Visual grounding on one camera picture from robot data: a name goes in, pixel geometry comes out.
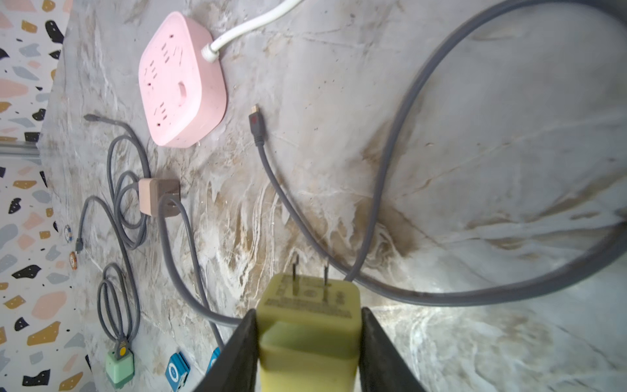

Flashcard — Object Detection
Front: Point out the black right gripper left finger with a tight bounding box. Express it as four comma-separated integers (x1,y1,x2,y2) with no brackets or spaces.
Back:
194,310,259,392

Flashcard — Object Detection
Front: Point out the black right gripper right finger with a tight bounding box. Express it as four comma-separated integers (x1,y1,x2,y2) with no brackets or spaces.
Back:
359,307,426,392

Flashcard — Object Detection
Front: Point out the yellow USB charger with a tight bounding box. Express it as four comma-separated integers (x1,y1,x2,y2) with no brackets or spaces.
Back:
256,261,362,391

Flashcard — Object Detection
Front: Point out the grey cable of yellow charger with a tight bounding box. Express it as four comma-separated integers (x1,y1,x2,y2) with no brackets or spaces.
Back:
248,0,627,308

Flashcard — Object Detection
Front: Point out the blue mp3 player right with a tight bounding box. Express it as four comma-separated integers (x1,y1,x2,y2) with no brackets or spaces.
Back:
206,347,221,373

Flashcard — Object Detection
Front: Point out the blue mp3 player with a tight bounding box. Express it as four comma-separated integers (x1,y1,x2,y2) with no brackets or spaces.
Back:
206,347,221,373
165,352,190,392

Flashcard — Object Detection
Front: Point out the blue mp3 player left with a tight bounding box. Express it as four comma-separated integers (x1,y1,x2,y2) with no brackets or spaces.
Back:
165,352,190,392

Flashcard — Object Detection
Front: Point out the green USB charger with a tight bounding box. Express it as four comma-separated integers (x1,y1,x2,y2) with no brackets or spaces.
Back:
105,348,135,389

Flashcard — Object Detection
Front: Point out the pink USB charger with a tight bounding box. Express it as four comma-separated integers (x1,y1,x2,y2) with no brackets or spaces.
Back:
138,178,181,217

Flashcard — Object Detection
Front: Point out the round sticker white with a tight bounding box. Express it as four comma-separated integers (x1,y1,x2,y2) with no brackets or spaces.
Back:
64,225,73,243

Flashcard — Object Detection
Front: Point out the pink power strip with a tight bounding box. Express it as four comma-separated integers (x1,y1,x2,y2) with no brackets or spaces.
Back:
138,11,228,149

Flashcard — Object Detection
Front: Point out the grey cable of pink charger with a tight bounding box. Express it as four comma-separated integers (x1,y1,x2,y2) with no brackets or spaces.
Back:
75,113,243,349

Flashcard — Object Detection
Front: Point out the grey cable of green charger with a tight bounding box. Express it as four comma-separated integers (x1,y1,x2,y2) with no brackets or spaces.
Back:
96,263,142,359

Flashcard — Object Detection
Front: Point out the white power strip cord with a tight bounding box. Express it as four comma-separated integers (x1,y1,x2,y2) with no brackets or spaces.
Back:
201,0,305,63

